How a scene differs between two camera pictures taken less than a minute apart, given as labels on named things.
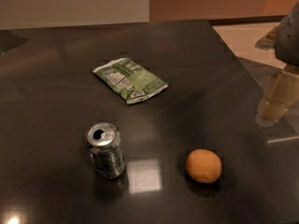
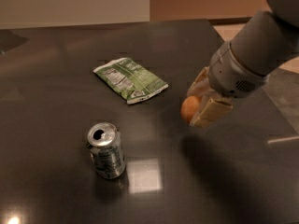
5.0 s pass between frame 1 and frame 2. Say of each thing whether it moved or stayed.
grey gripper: moved
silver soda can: stayed
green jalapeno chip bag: stayed
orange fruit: moved
